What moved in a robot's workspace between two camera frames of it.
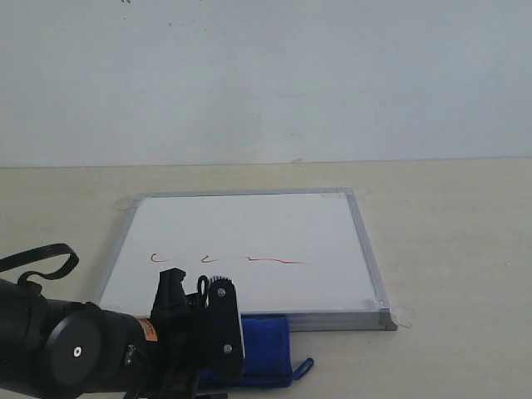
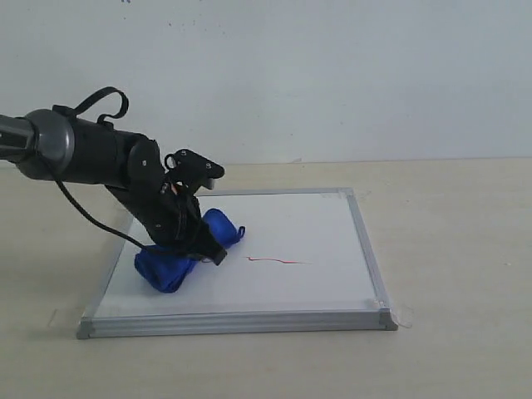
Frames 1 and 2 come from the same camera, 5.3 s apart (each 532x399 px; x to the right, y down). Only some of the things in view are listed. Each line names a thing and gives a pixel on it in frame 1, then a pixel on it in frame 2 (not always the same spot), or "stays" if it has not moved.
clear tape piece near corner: (402, 315) stays
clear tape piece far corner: (363, 195) stays
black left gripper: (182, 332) to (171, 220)
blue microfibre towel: (267, 357) to (165, 269)
